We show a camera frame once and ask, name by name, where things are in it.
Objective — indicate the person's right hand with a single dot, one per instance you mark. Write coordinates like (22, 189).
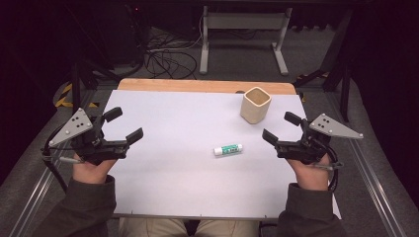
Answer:
(311, 174)

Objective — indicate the grey metal stand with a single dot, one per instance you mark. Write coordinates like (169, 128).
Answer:
(242, 36)

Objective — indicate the person's left hand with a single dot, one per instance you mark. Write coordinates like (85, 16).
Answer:
(92, 170)

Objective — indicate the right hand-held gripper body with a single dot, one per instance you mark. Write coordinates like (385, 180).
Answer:
(309, 144)

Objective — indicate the black metal stand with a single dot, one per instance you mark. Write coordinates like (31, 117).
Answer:
(332, 69)

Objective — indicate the yellow black hazard tape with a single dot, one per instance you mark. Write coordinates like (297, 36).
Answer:
(67, 97)

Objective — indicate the black tripod stand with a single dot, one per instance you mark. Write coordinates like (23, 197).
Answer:
(89, 74)

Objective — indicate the white paper sheet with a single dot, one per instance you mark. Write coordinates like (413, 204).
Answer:
(204, 151)

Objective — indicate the beige square cup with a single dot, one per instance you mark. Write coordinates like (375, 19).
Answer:
(255, 105)

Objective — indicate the person's legs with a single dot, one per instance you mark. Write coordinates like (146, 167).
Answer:
(187, 227)

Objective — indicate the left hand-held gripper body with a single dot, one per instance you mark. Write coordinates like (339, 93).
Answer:
(95, 144)

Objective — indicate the white green glue stick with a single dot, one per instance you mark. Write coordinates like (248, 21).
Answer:
(228, 149)

